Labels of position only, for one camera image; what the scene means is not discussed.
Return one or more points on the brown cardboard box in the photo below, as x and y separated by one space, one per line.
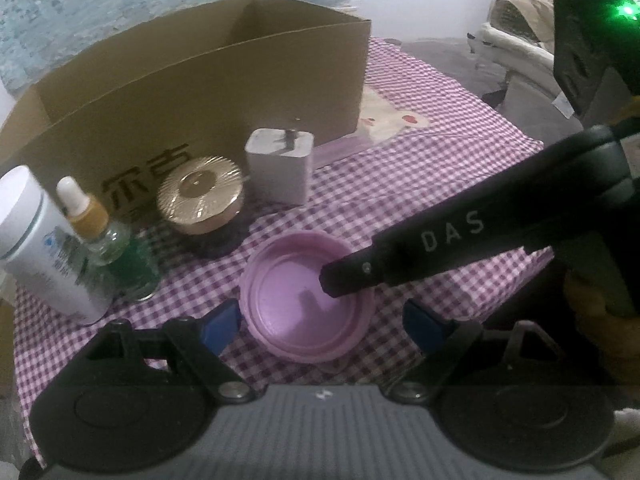
200 85

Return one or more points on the purple checkered bear tablecloth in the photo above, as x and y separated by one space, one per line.
400 175

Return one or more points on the white pill bottle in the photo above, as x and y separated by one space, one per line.
30 240

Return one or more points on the white charger plug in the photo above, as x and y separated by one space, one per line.
277 170

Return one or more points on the green dropper bottle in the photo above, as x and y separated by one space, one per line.
125 260

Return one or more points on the pink plastic lid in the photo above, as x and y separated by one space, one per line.
285 305

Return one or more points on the teal floral cloth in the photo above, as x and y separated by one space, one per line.
75 10

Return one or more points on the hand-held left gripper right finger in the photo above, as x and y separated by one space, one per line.
422 330

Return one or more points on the person's right hand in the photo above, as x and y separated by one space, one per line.
590 330

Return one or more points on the gold lid cosmetic jar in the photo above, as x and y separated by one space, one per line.
197 190

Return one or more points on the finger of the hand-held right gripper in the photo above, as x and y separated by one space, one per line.
350 275

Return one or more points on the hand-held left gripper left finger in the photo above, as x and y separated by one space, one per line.
220 322

